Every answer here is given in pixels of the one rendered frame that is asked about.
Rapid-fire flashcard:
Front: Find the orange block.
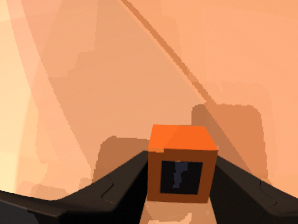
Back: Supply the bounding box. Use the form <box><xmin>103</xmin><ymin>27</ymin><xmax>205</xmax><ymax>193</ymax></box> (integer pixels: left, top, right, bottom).
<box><xmin>148</xmin><ymin>124</ymin><xmax>218</xmax><ymax>204</ymax></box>

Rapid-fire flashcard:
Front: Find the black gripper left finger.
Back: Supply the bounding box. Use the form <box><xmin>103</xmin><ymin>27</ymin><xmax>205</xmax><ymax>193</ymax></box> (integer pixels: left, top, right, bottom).
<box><xmin>0</xmin><ymin>151</ymin><xmax>148</xmax><ymax>224</ymax></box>

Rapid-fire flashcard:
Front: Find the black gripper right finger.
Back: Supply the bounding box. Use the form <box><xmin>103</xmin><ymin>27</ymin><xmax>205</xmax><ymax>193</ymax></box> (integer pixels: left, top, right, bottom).
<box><xmin>209</xmin><ymin>155</ymin><xmax>298</xmax><ymax>224</ymax></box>

